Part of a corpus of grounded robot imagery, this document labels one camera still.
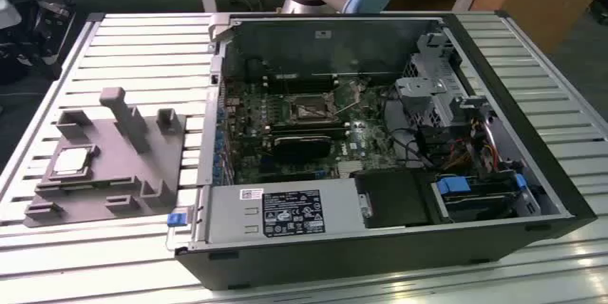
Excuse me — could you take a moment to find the silver CPU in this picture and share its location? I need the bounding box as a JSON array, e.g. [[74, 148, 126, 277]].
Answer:
[[50, 146, 94, 177]]

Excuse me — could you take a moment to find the CPU socket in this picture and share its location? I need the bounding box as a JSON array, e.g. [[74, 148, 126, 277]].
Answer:
[[289, 95, 341, 123]]

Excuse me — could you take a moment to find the black RAM slot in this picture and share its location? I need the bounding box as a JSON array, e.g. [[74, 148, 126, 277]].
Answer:
[[266, 123, 346, 138]]

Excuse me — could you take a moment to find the grey parts rack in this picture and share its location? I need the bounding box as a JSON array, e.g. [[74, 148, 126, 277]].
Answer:
[[22, 86, 189, 229]]

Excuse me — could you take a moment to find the green motherboard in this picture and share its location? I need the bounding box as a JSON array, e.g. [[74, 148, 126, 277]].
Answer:
[[215, 75, 395, 184]]

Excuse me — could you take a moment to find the black graphics card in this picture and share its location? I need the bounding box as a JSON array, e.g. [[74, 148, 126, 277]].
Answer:
[[271, 135, 333, 159]]

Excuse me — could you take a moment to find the silver power supply unit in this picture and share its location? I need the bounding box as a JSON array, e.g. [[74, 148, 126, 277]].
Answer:
[[205, 182, 367, 245]]

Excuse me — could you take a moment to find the silver metal drive cage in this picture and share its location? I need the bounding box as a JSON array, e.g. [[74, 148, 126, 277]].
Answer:
[[391, 32, 490, 127]]

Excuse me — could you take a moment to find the black plastic shroud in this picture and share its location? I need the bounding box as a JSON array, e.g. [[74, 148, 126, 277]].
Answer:
[[351, 170, 450, 229]]

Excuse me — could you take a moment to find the black open PC case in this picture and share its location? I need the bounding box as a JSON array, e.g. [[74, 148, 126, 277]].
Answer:
[[173, 11, 597, 290]]

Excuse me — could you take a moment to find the hard disk in blue carrier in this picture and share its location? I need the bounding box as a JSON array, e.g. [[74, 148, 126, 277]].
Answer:
[[431, 174, 523, 223]]

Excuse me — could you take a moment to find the brown wooden cabinet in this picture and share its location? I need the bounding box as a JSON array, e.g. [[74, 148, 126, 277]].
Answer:
[[469, 0, 608, 55]]

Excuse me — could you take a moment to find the thin wire locking lever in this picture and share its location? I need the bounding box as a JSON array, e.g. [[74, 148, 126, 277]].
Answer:
[[333, 100, 358, 115]]

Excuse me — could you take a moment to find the black wire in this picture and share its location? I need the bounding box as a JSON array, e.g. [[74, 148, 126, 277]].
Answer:
[[387, 127, 437, 170]]

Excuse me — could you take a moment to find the yellow and red wire bundle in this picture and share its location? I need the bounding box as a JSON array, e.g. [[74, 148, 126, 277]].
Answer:
[[445, 118, 499, 173]]

